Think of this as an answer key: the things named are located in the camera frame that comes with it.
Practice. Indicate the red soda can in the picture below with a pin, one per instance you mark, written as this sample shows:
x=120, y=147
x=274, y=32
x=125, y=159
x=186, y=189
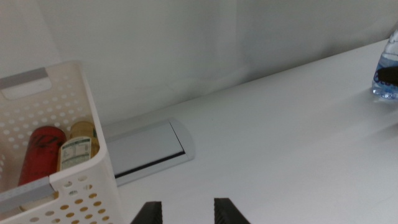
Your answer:
x=40, y=152

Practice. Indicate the white perforated plastic basket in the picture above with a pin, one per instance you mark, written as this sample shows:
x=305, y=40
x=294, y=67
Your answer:
x=90, y=174

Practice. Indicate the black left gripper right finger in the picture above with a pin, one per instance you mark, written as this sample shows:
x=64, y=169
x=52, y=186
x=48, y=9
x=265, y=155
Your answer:
x=227, y=214

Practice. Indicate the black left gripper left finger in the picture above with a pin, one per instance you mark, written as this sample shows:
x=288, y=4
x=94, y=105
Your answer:
x=150, y=214

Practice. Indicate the yellow liquid bottle white cap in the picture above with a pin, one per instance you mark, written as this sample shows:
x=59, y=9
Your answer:
x=76, y=152

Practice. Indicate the white backdrop curtain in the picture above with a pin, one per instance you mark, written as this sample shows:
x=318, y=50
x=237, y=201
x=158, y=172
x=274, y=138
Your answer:
x=186, y=40

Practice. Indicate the clear water bottle blue cap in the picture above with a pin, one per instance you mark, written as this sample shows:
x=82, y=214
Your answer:
x=385, y=91

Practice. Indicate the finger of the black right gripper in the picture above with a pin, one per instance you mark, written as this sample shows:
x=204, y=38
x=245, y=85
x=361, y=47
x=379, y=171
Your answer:
x=388, y=76

